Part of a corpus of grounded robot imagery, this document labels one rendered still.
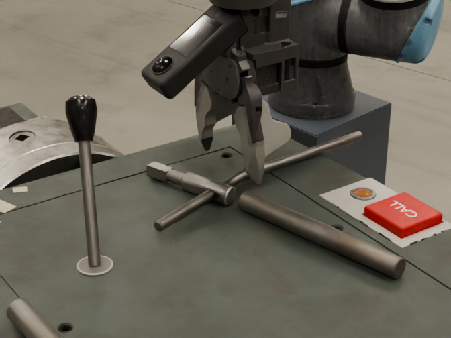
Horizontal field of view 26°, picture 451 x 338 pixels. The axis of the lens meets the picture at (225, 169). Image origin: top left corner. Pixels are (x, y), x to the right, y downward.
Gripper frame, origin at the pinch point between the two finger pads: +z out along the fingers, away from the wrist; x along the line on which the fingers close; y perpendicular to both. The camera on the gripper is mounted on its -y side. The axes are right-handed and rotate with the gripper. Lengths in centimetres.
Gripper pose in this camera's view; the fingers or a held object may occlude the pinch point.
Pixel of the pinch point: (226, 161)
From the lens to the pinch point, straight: 111.3
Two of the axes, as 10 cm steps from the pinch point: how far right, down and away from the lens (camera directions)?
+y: 8.3, -2.5, 5.0
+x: -5.6, -3.8, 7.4
